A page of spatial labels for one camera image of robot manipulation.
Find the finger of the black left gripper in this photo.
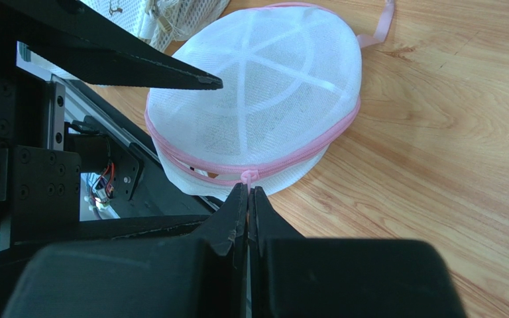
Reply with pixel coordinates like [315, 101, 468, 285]
[0, 215, 209, 268]
[0, 1, 223, 90]

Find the white mesh laundry bag pink zipper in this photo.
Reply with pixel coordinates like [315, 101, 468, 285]
[144, 1, 395, 200]

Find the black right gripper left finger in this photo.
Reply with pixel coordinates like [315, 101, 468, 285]
[3, 184, 248, 317]

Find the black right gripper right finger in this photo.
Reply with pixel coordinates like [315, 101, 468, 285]
[249, 187, 466, 317]

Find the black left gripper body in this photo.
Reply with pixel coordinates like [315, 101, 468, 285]
[0, 44, 145, 248]

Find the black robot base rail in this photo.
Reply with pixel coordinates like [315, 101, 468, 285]
[63, 80, 223, 217]

